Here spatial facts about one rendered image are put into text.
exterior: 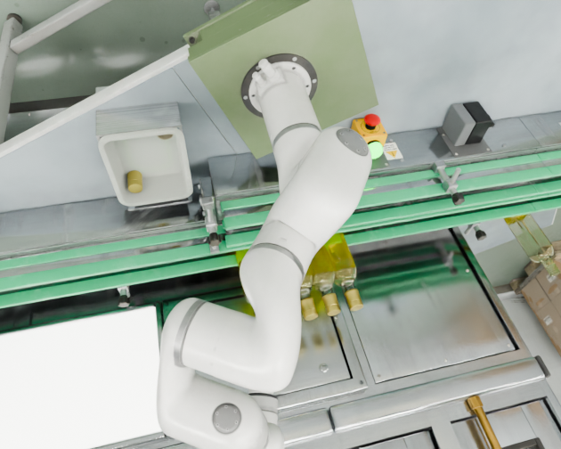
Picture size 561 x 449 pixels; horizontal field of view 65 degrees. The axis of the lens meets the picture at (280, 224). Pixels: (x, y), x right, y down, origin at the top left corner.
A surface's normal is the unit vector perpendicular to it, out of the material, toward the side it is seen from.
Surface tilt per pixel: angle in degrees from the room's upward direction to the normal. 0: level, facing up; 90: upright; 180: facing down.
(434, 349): 90
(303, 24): 2
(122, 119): 90
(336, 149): 94
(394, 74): 0
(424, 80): 0
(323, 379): 90
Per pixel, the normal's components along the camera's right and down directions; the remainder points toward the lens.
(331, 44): 0.22, 0.81
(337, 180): 0.46, -0.52
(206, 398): 0.04, -0.76
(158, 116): 0.05, -0.58
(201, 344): -0.21, -0.11
